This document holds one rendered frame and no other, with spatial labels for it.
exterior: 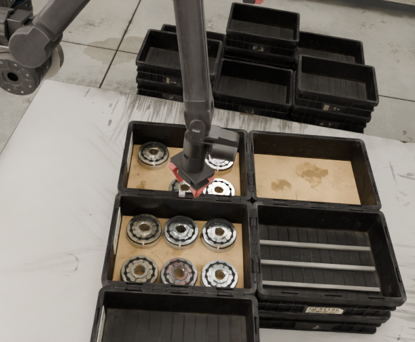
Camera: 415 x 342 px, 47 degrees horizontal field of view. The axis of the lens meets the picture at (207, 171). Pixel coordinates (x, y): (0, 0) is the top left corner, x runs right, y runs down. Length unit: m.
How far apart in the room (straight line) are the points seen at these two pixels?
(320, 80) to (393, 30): 1.73
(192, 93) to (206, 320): 0.62
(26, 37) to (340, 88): 1.90
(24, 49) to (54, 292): 0.76
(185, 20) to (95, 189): 0.91
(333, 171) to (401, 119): 1.74
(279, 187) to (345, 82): 1.21
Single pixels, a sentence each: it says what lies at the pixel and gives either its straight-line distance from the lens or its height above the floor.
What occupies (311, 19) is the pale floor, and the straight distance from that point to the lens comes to 4.12.
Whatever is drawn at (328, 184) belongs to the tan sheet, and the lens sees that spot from 1.67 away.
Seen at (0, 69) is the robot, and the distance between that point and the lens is 1.50.
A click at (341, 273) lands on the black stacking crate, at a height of 0.83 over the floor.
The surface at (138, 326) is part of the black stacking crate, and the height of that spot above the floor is 0.83.
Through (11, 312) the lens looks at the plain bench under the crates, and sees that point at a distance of 1.53.
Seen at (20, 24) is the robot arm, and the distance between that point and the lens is 1.08.
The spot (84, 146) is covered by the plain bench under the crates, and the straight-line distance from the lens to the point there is 1.86.
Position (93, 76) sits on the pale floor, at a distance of 3.28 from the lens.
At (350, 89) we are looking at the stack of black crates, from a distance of 2.66.
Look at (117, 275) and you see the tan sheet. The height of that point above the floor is 0.83.
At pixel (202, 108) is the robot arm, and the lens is 1.03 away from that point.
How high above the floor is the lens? 2.05
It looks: 49 degrees down
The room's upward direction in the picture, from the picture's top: 9 degrees clockwise
